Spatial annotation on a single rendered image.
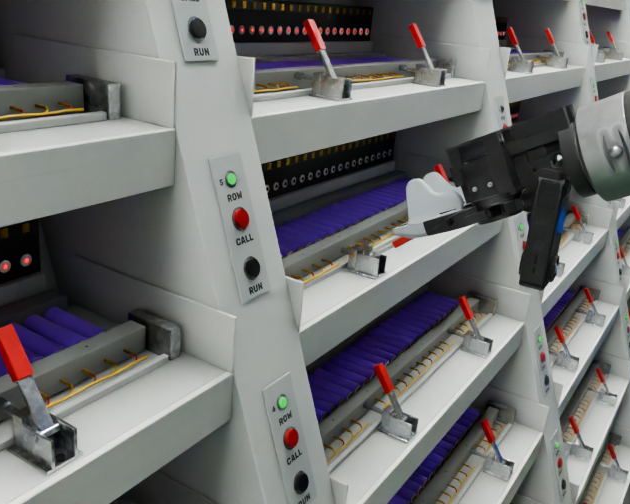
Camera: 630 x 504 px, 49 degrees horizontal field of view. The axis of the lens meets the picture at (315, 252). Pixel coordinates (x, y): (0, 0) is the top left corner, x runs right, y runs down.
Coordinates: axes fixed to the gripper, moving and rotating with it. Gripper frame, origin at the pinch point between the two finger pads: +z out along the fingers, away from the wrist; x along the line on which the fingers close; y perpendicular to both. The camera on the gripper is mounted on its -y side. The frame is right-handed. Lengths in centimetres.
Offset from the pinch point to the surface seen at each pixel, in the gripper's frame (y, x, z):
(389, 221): 0.8, -14.6, 10.2
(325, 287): -2.3, 7.2, 7.9
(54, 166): 14.5, 38.5, 1.9
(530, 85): 14, -68, 2
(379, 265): -2.7, -0.8, 5.4
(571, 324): -40, -92, 17
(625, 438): -79, -112, 20
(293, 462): -14.4, 23.0, 6.1
